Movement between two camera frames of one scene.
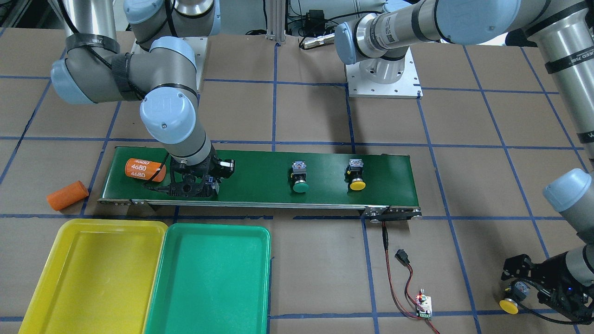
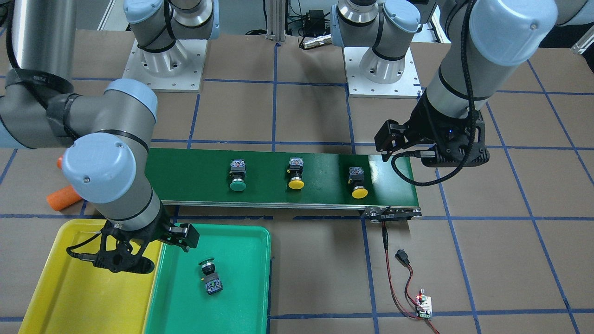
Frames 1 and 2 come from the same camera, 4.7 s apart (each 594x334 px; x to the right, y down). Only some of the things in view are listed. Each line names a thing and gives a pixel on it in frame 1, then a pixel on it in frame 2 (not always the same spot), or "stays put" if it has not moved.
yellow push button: x=515 y=292 -> x=356 y=177
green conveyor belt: x=383 y=185 stays put
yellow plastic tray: x=98 y=278 stays put
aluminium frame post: x=276 y=20 stays put
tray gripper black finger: x=224 y=168 -> x=184 y=235
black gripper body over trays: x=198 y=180 -> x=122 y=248
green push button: x=299 y=175 -> x=237 y=173
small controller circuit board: x=423 y=306 stays put
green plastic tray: x=211 y=279 stays put
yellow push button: x=354 y=174 -> x=296 y=170
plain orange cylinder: x=67 y=195 stays put
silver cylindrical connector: x=319 y=40 stays put
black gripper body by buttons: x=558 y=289 -> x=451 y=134
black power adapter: x=314 y=23 stays put
